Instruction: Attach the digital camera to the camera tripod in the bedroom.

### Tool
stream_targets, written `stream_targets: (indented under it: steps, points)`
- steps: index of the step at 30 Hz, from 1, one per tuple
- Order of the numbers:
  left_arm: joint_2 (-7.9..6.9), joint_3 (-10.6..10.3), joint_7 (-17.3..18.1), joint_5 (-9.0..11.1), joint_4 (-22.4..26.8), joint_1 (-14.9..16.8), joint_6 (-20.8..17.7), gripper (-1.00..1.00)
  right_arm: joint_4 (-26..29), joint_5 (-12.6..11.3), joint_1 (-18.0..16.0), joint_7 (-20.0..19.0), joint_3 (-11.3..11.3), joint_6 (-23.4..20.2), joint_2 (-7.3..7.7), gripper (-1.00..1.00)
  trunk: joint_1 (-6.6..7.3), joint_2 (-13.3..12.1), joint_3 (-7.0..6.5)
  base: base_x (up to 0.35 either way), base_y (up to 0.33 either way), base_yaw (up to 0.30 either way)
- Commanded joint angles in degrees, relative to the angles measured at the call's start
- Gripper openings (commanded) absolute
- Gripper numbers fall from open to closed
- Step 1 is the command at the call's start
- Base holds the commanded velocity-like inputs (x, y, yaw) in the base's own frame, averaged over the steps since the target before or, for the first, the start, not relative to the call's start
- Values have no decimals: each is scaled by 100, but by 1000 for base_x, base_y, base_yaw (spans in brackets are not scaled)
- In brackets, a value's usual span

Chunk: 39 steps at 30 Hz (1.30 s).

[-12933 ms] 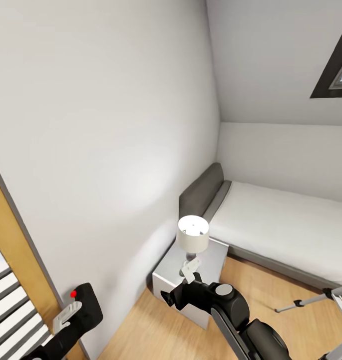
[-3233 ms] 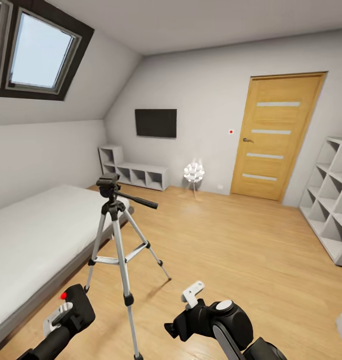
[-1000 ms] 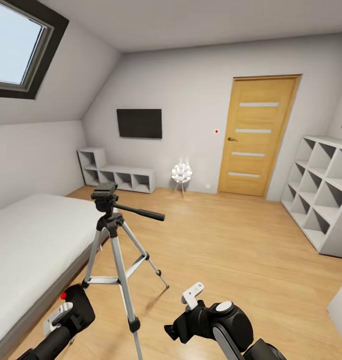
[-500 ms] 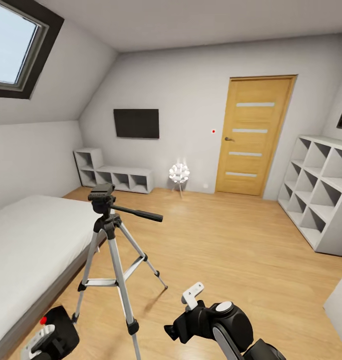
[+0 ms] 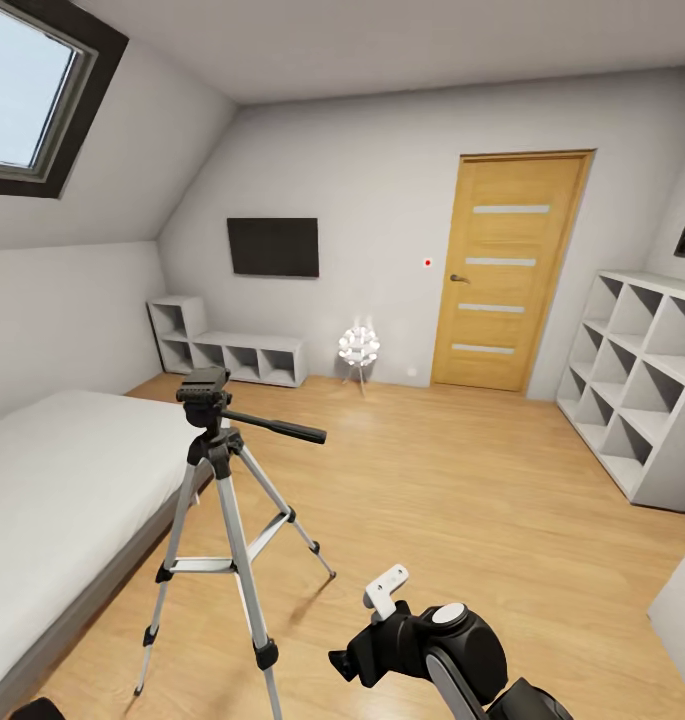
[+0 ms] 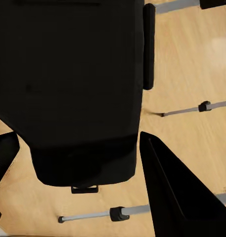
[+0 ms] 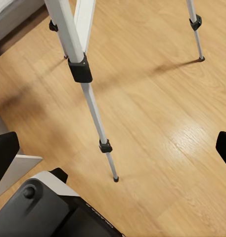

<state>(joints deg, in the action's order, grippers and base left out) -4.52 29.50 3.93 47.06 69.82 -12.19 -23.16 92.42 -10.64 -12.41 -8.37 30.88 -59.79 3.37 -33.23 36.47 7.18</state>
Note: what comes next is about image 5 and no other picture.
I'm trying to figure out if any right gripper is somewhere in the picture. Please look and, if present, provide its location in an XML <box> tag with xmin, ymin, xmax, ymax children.
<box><xmin>328</xmin><ymin>599</ymin><xmax>414</xmax><ymax>689</ymax></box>

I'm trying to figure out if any camera tripod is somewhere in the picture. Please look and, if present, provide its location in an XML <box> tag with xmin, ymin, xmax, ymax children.
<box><xmin>134</xmin><ymin>365</ymin><xmax>336</xmax><ymax>720</ymax></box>

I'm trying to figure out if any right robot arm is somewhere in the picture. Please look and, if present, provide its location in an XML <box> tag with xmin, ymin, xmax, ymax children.
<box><xmin>328</xmin><ymin>564</ymin><xmax>574</xmax><ymax>720</ymax></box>

